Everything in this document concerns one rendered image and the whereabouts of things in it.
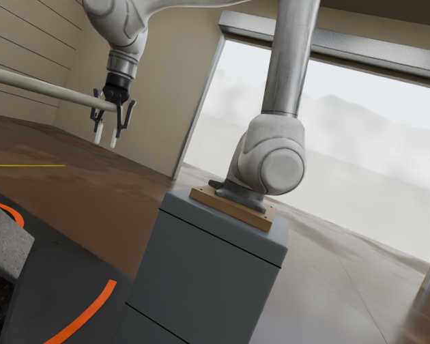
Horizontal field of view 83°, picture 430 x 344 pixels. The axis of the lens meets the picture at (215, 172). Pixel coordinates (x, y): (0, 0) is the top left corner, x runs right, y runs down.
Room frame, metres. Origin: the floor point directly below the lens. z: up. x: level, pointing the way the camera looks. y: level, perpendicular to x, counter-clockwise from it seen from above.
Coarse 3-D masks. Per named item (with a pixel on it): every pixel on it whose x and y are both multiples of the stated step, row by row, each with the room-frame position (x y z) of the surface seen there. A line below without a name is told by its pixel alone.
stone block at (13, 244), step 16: (0, 224) 0.46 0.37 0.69; (16, 224) 0.51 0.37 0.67; (0, 240) 0.45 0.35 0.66; (16, 240) 0.50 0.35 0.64; (32, 240) 0.55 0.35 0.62; (0, 256) 0.44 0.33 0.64; (16, 256) 0.49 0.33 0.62; (0, 272) 0.43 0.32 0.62; (16, 272) 0.47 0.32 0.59; (0, 288) 0.44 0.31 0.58; (16, 288) 0.50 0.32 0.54; (0, 304) 0.44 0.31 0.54; (0, 320) 0.45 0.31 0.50; (0, 336) 0.47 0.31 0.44
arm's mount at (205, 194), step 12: (192, 192) 0.78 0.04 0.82; (204, 192) 0.77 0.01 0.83; (216, 204) 0.76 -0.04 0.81; (228, 204) 0.75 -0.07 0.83; (240, 204) 0.80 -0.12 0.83; (264, 204) 0.96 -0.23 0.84; (240, 216) 0.73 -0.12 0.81; (252, 216) 0.73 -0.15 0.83; (264, 216) 0.75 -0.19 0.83; (264, 228) 0.71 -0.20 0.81
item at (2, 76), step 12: (0, 72) 0.54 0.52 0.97; (12, 72) 0.56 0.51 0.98; (12, 84) 0.55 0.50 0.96; (24, 84) 0.56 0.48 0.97; (36, 84) 0.57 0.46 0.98; (48, 84) 0.59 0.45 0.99; (60, 96) 0.61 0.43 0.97; (72, 96) 0.63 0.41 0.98; (84, 96) 0.66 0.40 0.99; (96, 108) 0.71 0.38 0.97; (108, 108) 0.74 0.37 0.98
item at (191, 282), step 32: (160, 224) 0.74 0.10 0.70; (192, 224) 0.71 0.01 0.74; (224, 224) 0.69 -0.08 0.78; (288, 224) 0.95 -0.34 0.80; (160, 256) 0.73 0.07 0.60; (192, 256) 0.70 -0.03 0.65; (224, 256) 0.68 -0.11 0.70; (256, 256) 0.66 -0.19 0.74; (160, 288) 0.72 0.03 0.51; (192, 288) 0.69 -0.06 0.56; (224, 288) 0.67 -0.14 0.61; (256, 288) 0.65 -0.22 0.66; (128, 320) 0.74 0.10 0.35; (160, 320) 0.71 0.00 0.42; (192, 320) 0.68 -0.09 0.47; (224, 320) 0.66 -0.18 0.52; (256, 320) 0.64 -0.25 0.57
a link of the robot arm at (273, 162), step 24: (288, 0) 0.64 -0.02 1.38; (312, 0) 0.63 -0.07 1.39; (288, 24) 0.64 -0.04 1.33; (312, 24) 0.64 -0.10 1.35; (288, 48) 0.63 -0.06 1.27; (288, 72) 0.63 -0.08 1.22; (264, 96) 0.67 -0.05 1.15; (288, 96) 0.63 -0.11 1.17; (264, 120) 0.63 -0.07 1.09; (288, 120) 0.62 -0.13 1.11; (264, 144) 0.59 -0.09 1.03; (288, 144) 0.57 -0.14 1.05; (240, 168) 0.68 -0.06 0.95; (264, 168) 0.57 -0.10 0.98; (288, 168) 0.57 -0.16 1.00; (264, 192) 0.61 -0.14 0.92; (288, 192) 0.61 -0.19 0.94
